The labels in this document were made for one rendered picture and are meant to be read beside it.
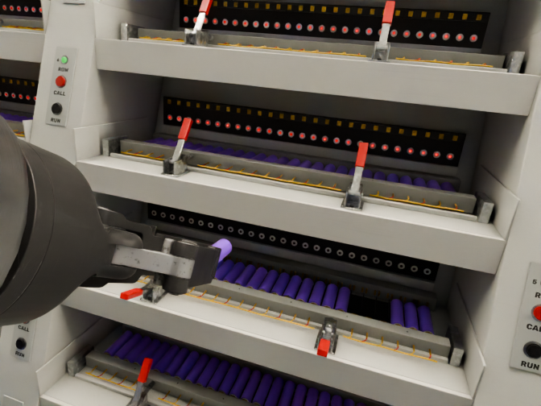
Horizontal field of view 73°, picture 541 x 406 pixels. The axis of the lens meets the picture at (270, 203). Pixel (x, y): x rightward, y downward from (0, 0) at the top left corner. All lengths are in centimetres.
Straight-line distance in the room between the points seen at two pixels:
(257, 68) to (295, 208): 20
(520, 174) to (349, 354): 30
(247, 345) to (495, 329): 31
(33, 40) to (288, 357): 63
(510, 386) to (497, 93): 34
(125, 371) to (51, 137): 41
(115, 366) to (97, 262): 57
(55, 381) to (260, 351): 37
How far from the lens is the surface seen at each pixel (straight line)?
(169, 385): 69
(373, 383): 54
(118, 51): 65
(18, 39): 78
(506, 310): 52
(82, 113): 66
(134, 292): 55
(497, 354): 53
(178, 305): 59
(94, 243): 17
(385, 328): 56
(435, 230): 49
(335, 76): 52
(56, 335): 73
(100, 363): 76
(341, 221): 49
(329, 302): 58
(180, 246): 18
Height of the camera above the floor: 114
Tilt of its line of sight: 2 degrees down
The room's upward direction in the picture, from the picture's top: 10 degrees clockwise
